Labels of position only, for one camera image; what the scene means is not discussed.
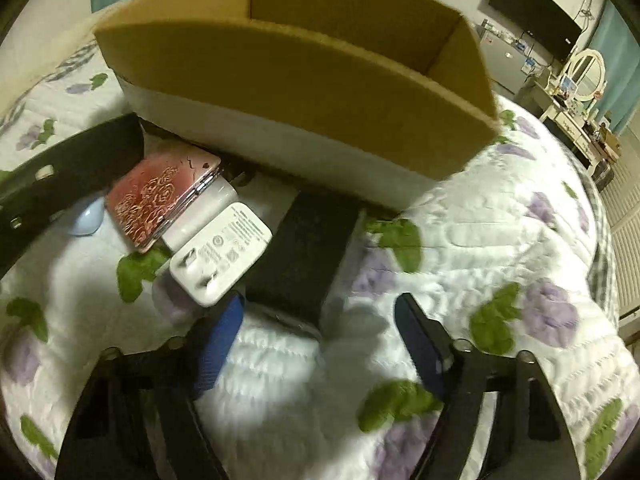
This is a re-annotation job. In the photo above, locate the light blue earbuds case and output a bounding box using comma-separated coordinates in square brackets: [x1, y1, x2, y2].
[66, 195, 105, 237]

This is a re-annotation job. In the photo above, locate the red patterned card case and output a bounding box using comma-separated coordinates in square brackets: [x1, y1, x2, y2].
[105, 141, 221, 254]

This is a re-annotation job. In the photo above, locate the white square charger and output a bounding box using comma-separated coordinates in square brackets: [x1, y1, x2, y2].
[160, 176, 239, 254]

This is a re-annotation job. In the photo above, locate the white power adapter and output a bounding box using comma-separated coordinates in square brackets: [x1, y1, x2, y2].
[169, 202, 272, 308]

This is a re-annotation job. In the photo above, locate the black rectangular charger block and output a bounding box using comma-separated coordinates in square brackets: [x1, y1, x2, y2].
[245, 192, 361, 326]

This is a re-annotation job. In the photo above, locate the brown cardboard box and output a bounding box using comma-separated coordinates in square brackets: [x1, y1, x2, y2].
[96, 0, 499, 210]

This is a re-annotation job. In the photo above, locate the black remote control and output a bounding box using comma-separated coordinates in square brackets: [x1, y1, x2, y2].
[248, 302, 321, 340]

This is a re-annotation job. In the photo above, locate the white floral quilt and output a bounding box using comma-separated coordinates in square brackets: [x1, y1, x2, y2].
[0, 49, 640, 480]

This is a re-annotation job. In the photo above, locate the white louvered wardrobe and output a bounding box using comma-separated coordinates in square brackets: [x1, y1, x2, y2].
[601, 142, 640, 318]

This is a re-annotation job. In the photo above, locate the white dressing table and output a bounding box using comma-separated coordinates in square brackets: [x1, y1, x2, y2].
[539, 99, 614, 188]

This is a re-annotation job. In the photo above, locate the oval white vanity mirror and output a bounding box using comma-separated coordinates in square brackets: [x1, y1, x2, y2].
[565, 49, 606, 102]

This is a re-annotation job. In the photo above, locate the silver mini fridge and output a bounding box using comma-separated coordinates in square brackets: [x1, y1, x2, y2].
[476, 18, 536, 99]

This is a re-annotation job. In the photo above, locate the small green curtain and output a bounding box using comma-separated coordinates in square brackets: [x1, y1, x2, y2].
[589, 0, 640, 136]

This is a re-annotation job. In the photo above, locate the black wall television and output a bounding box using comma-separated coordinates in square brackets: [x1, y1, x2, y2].
[488, 0, 582, 62]

